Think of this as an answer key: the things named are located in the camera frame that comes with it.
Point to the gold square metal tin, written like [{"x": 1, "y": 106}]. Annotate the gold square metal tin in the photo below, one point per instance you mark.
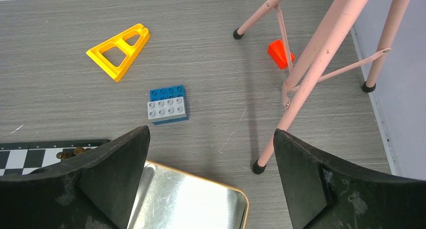
[{"x": 171, "y": 198}]

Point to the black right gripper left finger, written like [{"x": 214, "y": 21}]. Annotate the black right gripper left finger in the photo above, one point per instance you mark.
[{"x": 95, "y": 189}]

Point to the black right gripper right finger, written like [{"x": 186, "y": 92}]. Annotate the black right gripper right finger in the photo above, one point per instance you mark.
[{"x": 326, "y": 191}]

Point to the blue and grey lego block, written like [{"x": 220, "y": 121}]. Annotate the blue and grey lego block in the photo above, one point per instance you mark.
[{"x": 167, "y": 105}]

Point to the pink tripod stand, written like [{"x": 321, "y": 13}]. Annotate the pink tripod stand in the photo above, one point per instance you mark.
[{"x": 328, "y": 37}]

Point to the red block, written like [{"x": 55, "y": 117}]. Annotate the red block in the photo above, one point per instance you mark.
[{"x": 277, "y": 52}]

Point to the black and white chessboard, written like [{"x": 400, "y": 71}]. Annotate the black and white chessboard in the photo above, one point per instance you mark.
[{"x": 24, "y": 157}]

